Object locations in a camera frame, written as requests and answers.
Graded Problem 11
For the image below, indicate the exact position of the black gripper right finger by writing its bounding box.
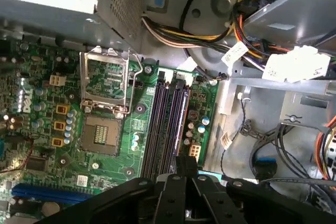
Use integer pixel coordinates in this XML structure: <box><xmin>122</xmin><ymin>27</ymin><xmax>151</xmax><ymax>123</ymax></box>
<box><xmin>186</xmin><ymin>155</ymin><xmax>336</xmax><ymax>224</ymax></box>

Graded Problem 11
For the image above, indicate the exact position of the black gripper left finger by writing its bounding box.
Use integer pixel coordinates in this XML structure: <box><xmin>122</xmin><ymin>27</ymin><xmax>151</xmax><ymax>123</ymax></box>
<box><xmin>39</xmin><ymin>155</ymin><xmax>187</xmax><ymax>224</ymax></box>

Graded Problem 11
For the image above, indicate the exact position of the black RAM slot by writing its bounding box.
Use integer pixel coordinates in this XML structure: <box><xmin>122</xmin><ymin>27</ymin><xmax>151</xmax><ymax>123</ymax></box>
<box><xmin>149</xmin><ymin>82</ymin><xmax>173</xmax><ymax>179</ymax></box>
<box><xmin>141</xmin><ymin>82</ymin><xmax>165</xmax><ymax>179</ymax></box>
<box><xmin>159</xmin><ymin>83</ymin><xmax>182</xmax><ymax>179</ymax></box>

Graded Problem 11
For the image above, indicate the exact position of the green motherboard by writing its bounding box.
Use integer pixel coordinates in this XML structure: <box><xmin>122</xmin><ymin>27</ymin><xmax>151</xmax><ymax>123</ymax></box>
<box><xmin>0</xmin><ymin>37</ymin><xmax>220</xmax><ymax>224</ymax></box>

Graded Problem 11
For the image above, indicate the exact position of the black PC case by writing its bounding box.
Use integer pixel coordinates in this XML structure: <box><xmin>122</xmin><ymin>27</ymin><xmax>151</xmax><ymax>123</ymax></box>
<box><xmin>0</xmin><ymin>0</ymin><xmax>336</xmax><ymax>224</ymax></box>

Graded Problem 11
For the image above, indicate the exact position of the CPU socket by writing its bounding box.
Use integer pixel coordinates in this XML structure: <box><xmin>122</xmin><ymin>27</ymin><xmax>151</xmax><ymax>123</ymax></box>
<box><xmin>78</xmin><ymin>115</ymin><xmax>123</xmax><ymax>156</ymax></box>

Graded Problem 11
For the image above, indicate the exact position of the blue expansion slot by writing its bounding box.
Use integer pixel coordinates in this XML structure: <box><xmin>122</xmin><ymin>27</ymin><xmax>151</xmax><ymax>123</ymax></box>
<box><xmin>12</xmin><ymin>184</ymin><xmax>91</xmax><ymax>205</ymax></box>

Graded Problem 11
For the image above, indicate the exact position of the metal socket cover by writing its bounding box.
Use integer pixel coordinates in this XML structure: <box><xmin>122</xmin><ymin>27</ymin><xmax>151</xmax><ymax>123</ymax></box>
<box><xmin>79</xmin><ymin>46</ymin><xmax>131</xmax><ymax>106</ymax></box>

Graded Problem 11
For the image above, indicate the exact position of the metal drive cage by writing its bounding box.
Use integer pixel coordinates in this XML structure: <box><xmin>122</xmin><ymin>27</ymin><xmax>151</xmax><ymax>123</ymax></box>
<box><xmin>228</xmin><ymin>0</ymin><xmax>336</xmax><ymax>125</ymax></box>

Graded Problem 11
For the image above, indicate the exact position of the black cable blue plug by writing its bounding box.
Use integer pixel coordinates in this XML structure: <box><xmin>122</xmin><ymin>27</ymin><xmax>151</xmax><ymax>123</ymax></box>
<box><xmin>258</xmin><ymin>157</ymin><xmax>278</xmax><ymax>179</ymax></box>

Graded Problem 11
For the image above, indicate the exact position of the orange wire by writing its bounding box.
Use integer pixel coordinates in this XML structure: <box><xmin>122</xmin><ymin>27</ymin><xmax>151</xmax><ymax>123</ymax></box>
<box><xmin>313</xmin><ymin>115</ymin><xmax>336</xmax><ymax>182</ymax></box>

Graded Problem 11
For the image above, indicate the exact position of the wire locking lever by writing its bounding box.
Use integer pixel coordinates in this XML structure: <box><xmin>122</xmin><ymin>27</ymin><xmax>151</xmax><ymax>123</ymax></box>
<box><xmin>112</xmin><ymin>50</ymin><xmax>144</xmax><ymax>116</ymax></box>

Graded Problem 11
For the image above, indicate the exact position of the white wire connector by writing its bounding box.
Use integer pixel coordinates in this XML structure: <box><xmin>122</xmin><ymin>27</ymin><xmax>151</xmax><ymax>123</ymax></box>
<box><xmin>262</xmin><ymin>45</ymin><xmax>330</xmax><ymax>84</ymax></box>

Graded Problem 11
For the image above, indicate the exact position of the white wire label tag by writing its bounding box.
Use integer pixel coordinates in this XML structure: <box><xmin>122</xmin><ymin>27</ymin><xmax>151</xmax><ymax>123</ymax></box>
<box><xmin>221</xmin><ymin>45</ymin><xmax>248</xmax><ymax>64</ymax></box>

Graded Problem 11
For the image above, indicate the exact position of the power supply wire bundle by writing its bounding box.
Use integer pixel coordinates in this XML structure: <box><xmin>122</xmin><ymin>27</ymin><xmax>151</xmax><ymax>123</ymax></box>
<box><xmin>141</xmin><ymin>0</ymin><xmax>266</xmax><ymax>51</ymax></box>

